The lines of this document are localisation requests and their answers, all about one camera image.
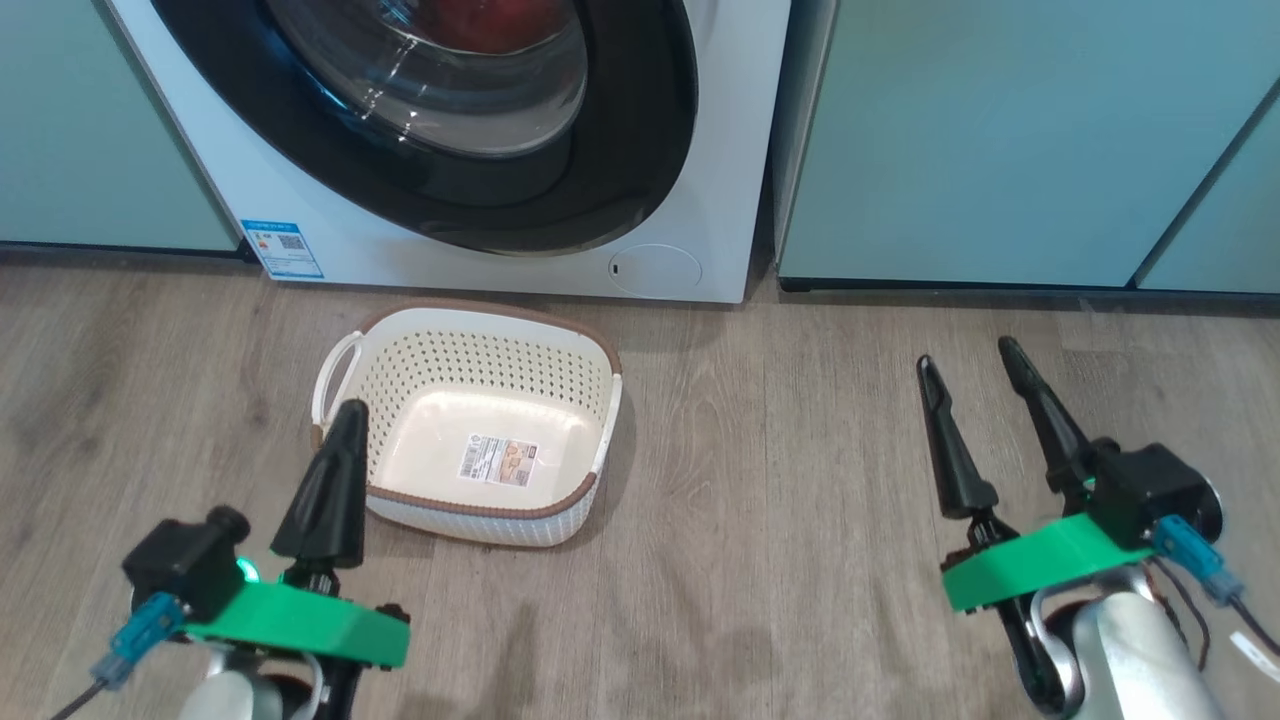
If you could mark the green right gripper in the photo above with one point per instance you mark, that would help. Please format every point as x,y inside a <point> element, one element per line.
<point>1040,565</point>

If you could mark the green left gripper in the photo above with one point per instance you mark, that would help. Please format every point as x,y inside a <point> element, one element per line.
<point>300,620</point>

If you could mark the washing machine glass door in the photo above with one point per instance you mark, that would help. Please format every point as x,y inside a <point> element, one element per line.
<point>620,150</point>

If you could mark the red garment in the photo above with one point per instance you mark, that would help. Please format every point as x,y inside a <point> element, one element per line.
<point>490,22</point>

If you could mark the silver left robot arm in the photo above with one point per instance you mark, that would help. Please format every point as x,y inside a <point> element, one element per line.
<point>235,700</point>

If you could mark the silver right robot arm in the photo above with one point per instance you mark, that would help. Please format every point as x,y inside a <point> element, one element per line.
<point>1140,660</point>

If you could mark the white front-load washing machine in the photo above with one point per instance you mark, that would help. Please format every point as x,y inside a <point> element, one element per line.
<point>450,270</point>

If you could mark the white basket label sticker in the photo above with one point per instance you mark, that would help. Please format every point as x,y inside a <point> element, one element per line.
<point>498,460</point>

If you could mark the white laundry basket brown rim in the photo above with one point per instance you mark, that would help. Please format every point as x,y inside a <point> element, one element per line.
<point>480,350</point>

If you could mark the blue energy label sticker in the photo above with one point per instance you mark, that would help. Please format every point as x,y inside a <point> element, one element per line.
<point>283,250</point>

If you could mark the pale green cabinet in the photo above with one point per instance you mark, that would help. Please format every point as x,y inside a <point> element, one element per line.
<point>1000,150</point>
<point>90,130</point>

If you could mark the round white filter cover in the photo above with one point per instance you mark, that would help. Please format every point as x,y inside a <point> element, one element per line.
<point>655,270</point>

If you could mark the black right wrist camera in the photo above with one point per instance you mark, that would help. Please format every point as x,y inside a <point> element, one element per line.
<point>1150,490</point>

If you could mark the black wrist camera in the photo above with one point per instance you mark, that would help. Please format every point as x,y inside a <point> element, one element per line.
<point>185,565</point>
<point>1150,490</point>

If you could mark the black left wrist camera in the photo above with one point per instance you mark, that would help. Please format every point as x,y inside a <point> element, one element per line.
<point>185,565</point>

